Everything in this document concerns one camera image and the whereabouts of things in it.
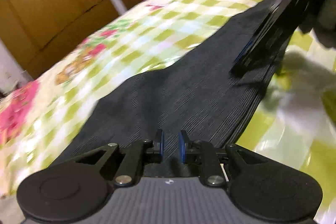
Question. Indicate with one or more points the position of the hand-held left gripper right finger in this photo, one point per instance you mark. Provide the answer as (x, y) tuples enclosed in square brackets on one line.
[(181, 147)]

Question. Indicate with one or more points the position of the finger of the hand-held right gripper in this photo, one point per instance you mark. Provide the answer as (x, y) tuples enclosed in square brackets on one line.
[(245, 52), (273, 50)]

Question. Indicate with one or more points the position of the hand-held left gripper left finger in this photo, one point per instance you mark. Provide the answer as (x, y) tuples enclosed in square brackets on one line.
[(162, 145)]

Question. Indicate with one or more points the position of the dark grey pants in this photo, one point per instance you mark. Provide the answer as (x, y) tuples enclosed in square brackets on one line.
[(183, 92)]

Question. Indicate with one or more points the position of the clear plastic sheet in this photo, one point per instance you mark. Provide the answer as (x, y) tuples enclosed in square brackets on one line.
[(302, 113)]

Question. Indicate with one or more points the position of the checked printed blanket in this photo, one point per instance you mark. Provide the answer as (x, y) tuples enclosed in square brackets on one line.
[(105, 50)]

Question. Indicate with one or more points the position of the wooden wardrobe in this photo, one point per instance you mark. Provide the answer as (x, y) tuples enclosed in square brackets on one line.
[(44, 3)]

